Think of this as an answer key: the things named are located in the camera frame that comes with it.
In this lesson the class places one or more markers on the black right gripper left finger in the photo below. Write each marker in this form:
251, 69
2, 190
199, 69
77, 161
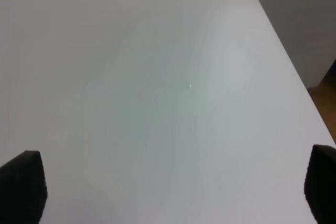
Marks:
23, 189

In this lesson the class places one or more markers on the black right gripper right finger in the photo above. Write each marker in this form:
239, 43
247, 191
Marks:
319, 184

